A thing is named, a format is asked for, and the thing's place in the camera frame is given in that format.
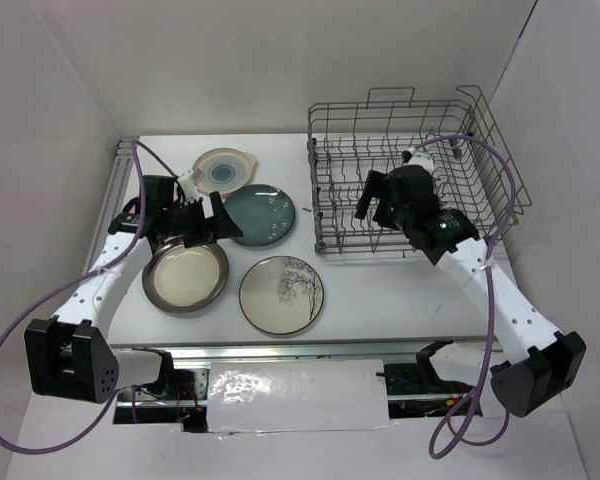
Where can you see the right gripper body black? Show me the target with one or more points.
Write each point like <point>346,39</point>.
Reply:
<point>391,214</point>

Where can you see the blue floral plate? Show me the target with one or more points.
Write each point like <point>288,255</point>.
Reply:
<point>265,214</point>

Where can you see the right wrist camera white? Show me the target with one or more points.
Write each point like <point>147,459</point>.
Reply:
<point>415,157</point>

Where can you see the brown rimmed cream plate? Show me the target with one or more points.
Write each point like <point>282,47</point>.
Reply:
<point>183,280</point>

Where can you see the white sheet front cover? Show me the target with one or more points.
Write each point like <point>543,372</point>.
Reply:
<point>298,396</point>

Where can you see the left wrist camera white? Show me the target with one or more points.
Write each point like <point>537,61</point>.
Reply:
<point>190,184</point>

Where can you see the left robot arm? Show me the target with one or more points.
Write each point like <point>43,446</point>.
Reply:
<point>68,354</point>

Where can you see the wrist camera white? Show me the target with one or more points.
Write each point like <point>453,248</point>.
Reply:
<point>190,184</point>
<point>415,157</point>

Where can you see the beige bowl blue rings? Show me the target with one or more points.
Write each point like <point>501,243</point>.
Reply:
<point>225,172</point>

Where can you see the grey wire dish rack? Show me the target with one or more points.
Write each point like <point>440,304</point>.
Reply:
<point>474,170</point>

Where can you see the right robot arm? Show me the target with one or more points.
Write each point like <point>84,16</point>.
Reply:
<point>540,361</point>

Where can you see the cream plate with tree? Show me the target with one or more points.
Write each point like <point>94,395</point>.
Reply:
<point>281,295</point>

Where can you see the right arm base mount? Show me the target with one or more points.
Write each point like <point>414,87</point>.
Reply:
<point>414,390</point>

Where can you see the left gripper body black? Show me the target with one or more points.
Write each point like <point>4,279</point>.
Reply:
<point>188,220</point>

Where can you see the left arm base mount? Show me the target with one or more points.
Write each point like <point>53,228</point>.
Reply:
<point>187,388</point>

